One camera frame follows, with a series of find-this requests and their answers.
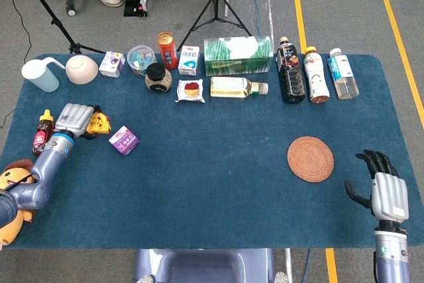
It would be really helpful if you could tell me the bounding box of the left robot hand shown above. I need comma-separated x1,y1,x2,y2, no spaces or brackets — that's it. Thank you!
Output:
54,103,103,141

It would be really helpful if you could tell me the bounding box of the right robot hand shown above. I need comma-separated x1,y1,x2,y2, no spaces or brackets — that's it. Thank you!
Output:
344,149,409,223

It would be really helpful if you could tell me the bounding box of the yellow tape measure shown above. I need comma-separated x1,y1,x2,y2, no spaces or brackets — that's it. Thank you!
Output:
86,111,113,135

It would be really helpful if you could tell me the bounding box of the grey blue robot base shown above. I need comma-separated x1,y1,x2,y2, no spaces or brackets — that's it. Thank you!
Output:
132,248,276,283

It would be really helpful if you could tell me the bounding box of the honey bear bottle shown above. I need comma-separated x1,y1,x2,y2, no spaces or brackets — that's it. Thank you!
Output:
32,109,56,158

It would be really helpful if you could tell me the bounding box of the beige bowl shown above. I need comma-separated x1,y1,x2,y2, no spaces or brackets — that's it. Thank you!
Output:
65,55,99,85

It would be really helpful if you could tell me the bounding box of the pale blue plastic jug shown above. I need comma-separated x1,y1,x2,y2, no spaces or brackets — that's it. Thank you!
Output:
21,56,67,93

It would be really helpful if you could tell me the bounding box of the small purple box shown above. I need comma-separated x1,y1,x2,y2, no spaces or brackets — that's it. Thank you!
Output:
108,125,140,157

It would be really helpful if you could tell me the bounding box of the white purple carton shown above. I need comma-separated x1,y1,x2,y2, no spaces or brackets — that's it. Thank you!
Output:
99,51,126,78

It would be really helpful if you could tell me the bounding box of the orange plush toy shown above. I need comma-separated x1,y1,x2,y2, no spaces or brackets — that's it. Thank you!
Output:
0,158,36,247

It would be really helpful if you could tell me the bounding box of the round woven coaster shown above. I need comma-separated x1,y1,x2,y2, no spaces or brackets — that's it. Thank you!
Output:
287,136,335,184

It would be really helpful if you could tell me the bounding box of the clear tub of clips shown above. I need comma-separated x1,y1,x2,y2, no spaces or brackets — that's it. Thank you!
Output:
127,44,157,77

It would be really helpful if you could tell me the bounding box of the glass jar black lid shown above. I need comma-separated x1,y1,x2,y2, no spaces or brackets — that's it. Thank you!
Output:
144,62,173,93

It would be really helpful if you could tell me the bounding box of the orange red drink can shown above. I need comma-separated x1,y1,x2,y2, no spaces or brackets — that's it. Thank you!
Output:
156,32,179,70

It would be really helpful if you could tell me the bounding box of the white snack cake packet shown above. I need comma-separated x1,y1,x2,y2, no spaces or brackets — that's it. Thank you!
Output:
175,79,205,103

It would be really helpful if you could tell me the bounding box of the white table leg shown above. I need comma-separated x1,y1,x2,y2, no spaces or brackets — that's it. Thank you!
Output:
284,248,294,283

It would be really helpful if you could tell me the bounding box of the white blue milk carton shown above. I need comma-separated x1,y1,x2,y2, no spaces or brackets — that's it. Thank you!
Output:
178,45,201,76

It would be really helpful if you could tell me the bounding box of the clear bottle blue label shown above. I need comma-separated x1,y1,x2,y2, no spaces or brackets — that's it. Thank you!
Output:
327,48,360,100

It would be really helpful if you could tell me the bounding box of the white bottle yellow cap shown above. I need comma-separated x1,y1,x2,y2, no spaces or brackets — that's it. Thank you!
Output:
303,46,331,104

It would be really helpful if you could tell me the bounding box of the blue table mat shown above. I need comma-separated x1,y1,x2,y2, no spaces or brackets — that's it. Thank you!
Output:
0,52,424,250

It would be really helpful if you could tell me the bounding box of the dark tea bottle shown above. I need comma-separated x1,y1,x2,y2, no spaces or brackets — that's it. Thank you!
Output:
276,36,306,104

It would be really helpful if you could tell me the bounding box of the yellow liquid plastic bottle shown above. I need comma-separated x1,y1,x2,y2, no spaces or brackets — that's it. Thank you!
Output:
209,76,269,99

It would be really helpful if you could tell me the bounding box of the green tissue box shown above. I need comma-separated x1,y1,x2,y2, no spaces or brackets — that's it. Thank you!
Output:
203,35,274,77

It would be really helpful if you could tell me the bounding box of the black floor cable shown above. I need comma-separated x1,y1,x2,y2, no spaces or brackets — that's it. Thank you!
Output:
0,0,33,129

